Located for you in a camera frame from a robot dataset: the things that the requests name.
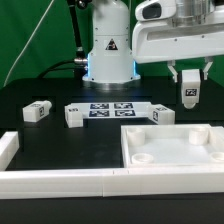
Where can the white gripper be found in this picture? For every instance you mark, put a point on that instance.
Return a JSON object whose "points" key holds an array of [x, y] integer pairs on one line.
{"points": [[157, 42]]}

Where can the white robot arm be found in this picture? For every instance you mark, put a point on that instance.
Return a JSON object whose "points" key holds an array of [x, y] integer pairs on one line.
{"points": [[110, 63]]}

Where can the white sheet with AprilTags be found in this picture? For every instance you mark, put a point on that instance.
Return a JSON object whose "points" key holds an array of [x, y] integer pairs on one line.
{"points": [[111, 109]]}

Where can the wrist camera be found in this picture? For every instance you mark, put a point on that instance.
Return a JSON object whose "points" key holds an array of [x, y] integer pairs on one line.
{"points": [[155, 10]]}

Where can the white front fence wall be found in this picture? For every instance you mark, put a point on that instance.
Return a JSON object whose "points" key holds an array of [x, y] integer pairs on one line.
{"points": [[111, 182]]}

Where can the white fence wall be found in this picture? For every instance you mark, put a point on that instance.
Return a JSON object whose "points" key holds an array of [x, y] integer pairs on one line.
{"points": [[9, 145], [111, 182]]}

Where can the white left fence wall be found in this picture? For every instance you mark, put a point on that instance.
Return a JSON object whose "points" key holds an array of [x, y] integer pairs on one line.
{"points": [[9, 145]]}

